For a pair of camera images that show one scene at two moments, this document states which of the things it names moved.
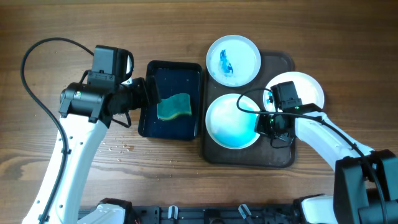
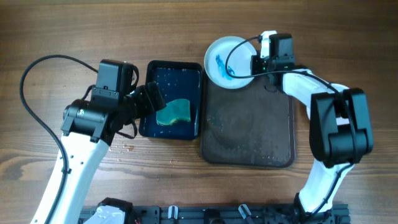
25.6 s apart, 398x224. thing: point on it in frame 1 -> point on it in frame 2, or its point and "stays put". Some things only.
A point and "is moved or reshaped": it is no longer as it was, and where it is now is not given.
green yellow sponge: [168, 107] is moved or reshaped
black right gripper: [260, 127] -> [256, 60]
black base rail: [215, 214] stays put
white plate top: [233, 60] stays put
